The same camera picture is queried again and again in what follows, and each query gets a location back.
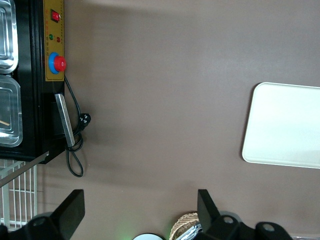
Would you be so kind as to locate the grey metal lid bar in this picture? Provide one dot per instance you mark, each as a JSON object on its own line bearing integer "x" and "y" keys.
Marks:
{"x": 25, "y": 168}

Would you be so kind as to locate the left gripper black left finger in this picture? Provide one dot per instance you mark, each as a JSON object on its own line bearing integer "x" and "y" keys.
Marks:
{"x": 71, "y": 212}

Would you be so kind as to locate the cream plastic tray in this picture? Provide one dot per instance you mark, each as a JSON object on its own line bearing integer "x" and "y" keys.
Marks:
{"x": 282, "y": 125}

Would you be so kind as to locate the red rocker switch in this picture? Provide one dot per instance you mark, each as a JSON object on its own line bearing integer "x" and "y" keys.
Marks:
{"x": 55, "y": 15}

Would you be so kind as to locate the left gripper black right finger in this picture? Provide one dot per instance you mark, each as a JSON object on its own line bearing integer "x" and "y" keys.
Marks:
{"x": 207, "y": 212}

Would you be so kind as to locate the black food warmer appliance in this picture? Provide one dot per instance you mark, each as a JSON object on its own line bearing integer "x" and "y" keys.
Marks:
{"x": 27, "y": 100}

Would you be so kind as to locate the yellow control panel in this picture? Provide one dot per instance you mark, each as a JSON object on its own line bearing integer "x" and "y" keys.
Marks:
{"x": 53, "y": 32}

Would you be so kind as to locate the steel pan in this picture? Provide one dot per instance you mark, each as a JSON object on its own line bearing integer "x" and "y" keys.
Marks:
{"x": 11, "y": 37}
{"x": 15, "y": 112}

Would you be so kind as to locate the light wicker basket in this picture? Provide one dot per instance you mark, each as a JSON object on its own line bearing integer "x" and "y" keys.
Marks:
{"x": 182, "y": 221}

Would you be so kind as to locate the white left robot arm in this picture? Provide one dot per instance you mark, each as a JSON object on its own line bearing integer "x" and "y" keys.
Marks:
{"x": 147, "y": 237}

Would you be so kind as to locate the red emergency stop knob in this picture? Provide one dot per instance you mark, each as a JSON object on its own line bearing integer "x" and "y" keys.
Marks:
{"x": 58, "y": 63}

